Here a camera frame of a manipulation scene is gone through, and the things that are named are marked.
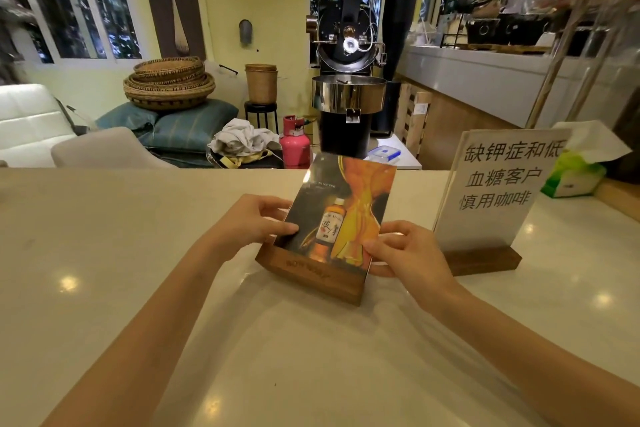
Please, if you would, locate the pale grey chair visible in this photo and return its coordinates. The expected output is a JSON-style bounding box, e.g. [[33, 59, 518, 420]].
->
[[49, 127, 179, 170]]

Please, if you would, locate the wide woven basket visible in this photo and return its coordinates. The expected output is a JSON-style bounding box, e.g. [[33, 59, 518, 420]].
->
[[123, 81, 217, 111]]

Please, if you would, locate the white sofa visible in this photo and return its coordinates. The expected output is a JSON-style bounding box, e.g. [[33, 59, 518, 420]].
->
[[0, 83, 79, 168]]

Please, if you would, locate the tall woven bin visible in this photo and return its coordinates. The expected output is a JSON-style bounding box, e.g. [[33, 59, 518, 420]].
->
[[244, 63, 279, 105]]

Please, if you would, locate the black chaff collector cyclone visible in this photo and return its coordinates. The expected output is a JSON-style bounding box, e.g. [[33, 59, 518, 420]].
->
[[369, 0, 427, 137]]

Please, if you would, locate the large teal cushion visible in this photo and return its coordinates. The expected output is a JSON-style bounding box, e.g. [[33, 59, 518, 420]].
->
[[137, 99, 240, 155]]

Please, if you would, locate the small woven basket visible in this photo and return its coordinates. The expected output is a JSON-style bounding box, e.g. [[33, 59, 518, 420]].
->
[[132, 57, 206, 85]]

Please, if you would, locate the wooden glass tube rack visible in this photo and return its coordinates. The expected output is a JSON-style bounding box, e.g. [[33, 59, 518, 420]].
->
[[525, 0, 640, 222]]

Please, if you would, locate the wooden sign base block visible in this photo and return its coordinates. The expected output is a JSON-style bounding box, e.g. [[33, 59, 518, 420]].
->
[[442, 246, 523, 278]]

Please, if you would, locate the pink gas cylinder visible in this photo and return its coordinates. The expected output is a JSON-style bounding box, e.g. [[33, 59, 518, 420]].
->
[[279, 115, 313, 170]]

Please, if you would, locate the blue lid plastic container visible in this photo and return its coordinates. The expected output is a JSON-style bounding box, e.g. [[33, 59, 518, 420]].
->
[[365, 145, 403, 165]]

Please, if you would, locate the black round stool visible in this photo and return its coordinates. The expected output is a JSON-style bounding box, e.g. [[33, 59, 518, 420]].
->
[[243, 101, 279, 135]]

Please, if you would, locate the low white platform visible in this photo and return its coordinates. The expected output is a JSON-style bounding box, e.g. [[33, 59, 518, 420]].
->
[[312, 133, 423, 171]]

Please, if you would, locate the crumpled white cloth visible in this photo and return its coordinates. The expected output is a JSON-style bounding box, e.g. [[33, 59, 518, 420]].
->
[[207, 117, 283, 157]]

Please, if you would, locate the black metal tray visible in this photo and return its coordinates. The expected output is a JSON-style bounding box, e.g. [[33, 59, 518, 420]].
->
[[205, 149, 285, 170]]

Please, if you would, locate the black coffee roaster machine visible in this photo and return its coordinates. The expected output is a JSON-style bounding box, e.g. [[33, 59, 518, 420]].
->
[[305, 0, 389, 160]]

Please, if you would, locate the black tabletop stove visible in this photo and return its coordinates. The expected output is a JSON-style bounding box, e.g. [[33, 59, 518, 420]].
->
[[465, 13, 551, 47]]

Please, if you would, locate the white printed sign sheet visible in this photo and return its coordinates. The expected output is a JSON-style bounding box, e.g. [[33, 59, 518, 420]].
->
[[432, 127, 573, 254]]

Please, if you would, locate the person's right hand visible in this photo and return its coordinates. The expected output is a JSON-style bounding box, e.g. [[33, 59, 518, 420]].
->
[[361, 220, 463, 315]]

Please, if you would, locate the person's left hand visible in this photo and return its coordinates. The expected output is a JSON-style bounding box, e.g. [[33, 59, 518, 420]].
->
[[215, 193, 300, 262]]

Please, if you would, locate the person's right forearm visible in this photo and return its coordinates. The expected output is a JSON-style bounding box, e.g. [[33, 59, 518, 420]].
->
[[429, 286, 640, 427]]

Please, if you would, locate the small teal cushion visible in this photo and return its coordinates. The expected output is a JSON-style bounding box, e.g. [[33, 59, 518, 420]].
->
[[95, 101, 160, 132]]

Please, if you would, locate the shallow woven basket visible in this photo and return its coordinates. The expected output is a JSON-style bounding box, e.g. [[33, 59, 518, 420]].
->
[[125, 72, 215, 93]]

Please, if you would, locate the green tissue box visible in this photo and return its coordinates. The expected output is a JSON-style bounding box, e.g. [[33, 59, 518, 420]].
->
[[539, 120, 633, 200]]

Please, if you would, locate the whisky advert sign wooden base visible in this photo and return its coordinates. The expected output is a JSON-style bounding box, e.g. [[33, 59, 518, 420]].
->
[[255, 236, 371, 306]]

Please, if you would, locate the person's left forearm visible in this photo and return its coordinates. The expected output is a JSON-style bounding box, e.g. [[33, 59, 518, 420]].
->
[[42, 234, 241, 427]]

